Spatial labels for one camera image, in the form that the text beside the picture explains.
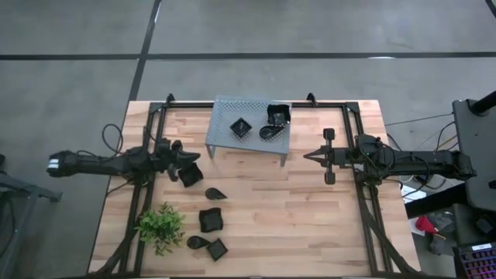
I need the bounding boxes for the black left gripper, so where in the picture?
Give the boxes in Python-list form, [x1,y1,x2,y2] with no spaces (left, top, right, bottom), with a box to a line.
[154,138,202,182]

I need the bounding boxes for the backlit keyboard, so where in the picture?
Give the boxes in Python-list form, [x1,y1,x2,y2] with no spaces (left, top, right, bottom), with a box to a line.
[452,243,496,279]

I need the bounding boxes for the grey perforated metal shelf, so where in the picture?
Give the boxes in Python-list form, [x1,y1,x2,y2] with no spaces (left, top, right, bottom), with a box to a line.
[204,95,292,167]

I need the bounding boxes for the black cart base bar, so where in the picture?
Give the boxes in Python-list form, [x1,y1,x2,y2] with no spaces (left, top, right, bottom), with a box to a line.
[405,184,466,219]

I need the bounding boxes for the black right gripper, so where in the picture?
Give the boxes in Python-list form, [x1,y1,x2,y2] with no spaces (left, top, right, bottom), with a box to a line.
[303,129,357,186]

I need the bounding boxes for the grey metal stand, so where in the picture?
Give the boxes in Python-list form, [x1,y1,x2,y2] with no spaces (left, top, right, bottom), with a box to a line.
[0,154,63,279]

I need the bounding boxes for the black pole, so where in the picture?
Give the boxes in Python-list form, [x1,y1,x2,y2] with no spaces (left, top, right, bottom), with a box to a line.
[470,91,496,116]

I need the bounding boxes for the red cloth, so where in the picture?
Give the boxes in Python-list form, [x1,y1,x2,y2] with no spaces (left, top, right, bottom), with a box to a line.
[415,215,439,235]

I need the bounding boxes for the black teardrop plate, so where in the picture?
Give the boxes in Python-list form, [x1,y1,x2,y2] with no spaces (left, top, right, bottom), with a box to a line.
[186,235,212,251]
[258,124,285,140]
[204,187,229,202]

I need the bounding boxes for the black aluminium table frame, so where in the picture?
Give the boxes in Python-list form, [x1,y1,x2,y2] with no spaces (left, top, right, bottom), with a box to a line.
[92,91,419,279]

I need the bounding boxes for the black cable loop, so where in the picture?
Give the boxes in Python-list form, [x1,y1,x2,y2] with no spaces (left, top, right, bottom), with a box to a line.
[102,123,125,156]

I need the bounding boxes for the small black square plate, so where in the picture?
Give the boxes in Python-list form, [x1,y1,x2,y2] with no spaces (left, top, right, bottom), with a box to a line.
[229,117,253,139]
[206,237,229,262]

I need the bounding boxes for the green plant in white pot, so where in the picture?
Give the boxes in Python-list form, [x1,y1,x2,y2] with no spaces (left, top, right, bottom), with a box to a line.
[134,201,187,257]

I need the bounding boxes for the white paper sheet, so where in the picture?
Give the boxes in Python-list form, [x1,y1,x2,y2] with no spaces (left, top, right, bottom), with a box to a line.
[401,184,422,202]

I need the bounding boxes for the large black wavy square plate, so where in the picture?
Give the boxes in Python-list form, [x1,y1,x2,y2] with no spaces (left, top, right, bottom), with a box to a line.
[177,162,205,188]
[266,102,291,127]
[198,207,225,233]

